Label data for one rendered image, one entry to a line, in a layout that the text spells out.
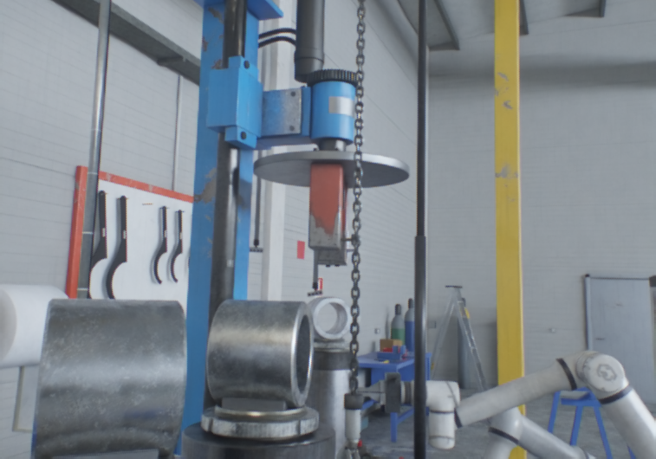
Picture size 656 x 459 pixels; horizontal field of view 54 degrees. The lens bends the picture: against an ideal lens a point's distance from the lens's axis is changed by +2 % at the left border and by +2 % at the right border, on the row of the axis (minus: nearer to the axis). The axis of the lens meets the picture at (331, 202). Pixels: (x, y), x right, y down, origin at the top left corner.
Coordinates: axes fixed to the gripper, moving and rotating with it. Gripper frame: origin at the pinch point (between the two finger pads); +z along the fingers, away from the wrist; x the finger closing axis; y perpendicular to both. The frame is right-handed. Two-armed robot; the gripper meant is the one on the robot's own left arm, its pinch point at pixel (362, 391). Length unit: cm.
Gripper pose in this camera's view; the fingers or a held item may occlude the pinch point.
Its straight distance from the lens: 235.0
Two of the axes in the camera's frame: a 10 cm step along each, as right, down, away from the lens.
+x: -0.3, 9.9, -1.4
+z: -10.0, -0.3, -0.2
